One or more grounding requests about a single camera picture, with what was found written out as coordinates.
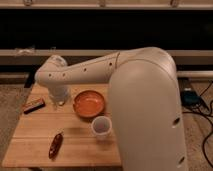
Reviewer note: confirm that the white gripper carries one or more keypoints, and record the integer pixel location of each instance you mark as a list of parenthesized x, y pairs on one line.
[(58, 93)]

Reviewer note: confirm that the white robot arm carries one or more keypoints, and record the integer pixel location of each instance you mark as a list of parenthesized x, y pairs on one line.
[(144, 100)]

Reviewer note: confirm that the orange ceramic bowl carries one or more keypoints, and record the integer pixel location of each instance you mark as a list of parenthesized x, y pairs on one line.
[(89, 103)]

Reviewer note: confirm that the brown chocolate bar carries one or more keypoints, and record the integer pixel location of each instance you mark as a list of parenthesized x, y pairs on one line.
[(33, 105)]

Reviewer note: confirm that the wooden table board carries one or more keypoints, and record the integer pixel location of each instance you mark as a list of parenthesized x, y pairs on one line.
[(32, 138)]

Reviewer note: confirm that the white plastic cup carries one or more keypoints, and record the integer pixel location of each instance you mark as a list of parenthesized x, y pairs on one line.
[(101, 127)]

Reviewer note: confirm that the blue power adapter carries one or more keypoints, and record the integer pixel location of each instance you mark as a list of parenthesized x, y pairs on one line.
[(189, 98)]

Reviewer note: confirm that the metal rail frame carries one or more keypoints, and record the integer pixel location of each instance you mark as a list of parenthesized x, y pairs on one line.
[(38, 57)]

